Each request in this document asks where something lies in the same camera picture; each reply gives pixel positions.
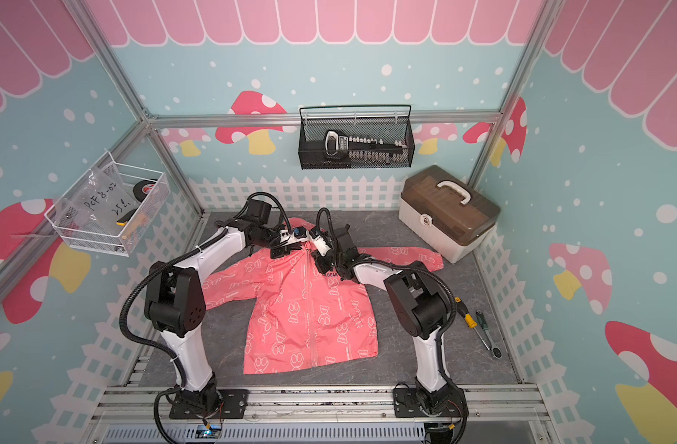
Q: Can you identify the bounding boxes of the socket wrench set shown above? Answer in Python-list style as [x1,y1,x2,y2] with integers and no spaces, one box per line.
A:
[324,131,410,168]

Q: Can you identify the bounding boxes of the black wire mesh basket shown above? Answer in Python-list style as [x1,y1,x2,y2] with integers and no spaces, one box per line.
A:
[298,105,415,169]

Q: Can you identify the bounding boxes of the white brown storage toolbox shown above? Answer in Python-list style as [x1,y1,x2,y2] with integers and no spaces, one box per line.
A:
[399,166,500,264]

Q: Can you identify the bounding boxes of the pink child rain jacket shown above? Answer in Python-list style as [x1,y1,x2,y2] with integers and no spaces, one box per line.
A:
[201,217,445,376]

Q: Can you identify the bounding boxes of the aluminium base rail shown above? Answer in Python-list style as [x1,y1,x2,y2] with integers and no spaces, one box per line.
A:
[87,385,550,444]

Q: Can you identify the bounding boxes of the yellow black screwdriver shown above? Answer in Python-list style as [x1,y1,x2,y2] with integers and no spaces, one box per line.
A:
[455,297,491,351]

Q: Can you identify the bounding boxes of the white wire basket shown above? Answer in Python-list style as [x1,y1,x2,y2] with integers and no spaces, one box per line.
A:
[45,152,170,257]

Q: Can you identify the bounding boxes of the clear plastic labelled bag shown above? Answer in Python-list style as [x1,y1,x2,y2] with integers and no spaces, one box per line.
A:
[62,168,138,236]

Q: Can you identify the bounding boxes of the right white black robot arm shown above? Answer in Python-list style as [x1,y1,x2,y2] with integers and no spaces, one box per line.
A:
[310,207,469,443]

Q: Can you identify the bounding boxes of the yellow black tool in basket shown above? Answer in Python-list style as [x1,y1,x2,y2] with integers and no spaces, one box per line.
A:
[116,208,138,227]

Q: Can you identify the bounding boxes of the green handled wrench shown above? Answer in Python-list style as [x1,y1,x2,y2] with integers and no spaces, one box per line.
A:
[475,310,503,359]

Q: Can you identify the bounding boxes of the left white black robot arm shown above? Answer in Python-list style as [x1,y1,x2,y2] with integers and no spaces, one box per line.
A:
[119,192,308,443]

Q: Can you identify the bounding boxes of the black tape roll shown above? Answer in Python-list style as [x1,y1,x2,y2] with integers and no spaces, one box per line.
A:
[132,179,156,203]

